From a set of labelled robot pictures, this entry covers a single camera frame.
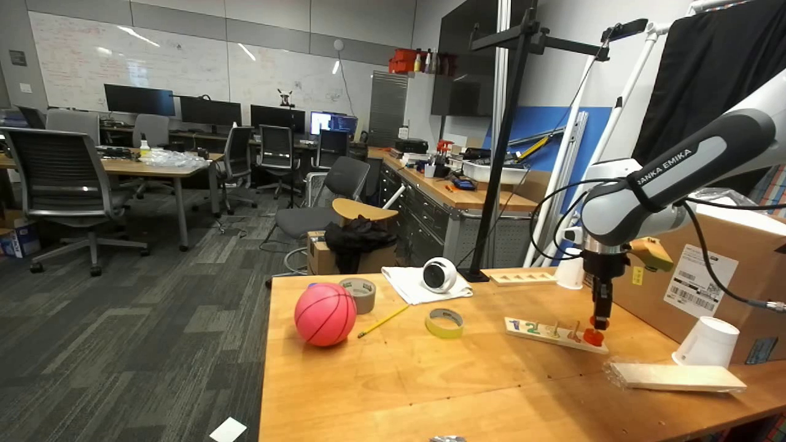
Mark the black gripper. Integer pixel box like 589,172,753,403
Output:
581,251,632,332

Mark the white peg board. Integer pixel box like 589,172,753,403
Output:
500,315,611,356

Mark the long wooden slotted strip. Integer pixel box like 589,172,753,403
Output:
482,267,560,288

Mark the white foam board in plastic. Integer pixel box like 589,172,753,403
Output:
608,359,748,397

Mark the yellow-green tape roll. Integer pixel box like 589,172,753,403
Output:
422,306,466,341

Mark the large cardboard box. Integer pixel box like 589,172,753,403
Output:
611,193,786,369

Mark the white mug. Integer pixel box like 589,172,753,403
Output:
420,255,461,296

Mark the white plastic bin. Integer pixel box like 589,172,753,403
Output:
461,154,531,187

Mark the black pole stand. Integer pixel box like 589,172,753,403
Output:
461,0,611,284

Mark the wooden top workbench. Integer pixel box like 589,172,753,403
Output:
365,145,543,267

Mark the white paper sheet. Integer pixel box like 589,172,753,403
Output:
380,262,477,306

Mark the white tripod stand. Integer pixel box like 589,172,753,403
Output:
523,18,677,271

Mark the yellow pencil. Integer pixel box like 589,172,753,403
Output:
356,302,412,341

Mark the black bag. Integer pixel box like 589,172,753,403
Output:
323,217,402,275

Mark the round wooden stool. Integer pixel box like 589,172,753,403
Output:
329,197,399,226

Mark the pink toy basketball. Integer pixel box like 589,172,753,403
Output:
293,280,360,348

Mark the black curtain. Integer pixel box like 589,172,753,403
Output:
634,0,786,197

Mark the small cardboard box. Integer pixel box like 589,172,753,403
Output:
304,229,402,278

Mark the grey padded chair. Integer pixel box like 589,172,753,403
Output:
272,154,376,242

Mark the grey metal cabinet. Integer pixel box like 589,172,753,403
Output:
365,72,409,149

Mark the red bag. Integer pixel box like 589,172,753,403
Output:
388,46,420,75

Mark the blue lit screen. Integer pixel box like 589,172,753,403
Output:
307,110,360,138

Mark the black office chair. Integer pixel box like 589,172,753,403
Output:
255,123,304,207
218,123,255,217

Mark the black computer monitor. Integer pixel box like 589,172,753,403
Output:
102,81,177,117
180,94,243,131
247,102,307,134

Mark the white paper scrap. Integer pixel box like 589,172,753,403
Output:
205,415,247,442

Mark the wooden office desk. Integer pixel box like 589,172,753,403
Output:
95,149,224,253

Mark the grey mesh office chair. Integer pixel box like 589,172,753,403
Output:
0,124,151,278

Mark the yellow wrist camera mount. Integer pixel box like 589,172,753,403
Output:
627,236,677,275

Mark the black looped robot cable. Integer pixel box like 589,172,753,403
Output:
526,177,611,262

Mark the grey duct tape roll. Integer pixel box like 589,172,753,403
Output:
338,275,377,316

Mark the black wall panel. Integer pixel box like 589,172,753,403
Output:
429,0,535,117

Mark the wall whiteboard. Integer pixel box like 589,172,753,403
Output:
26,10,363,117

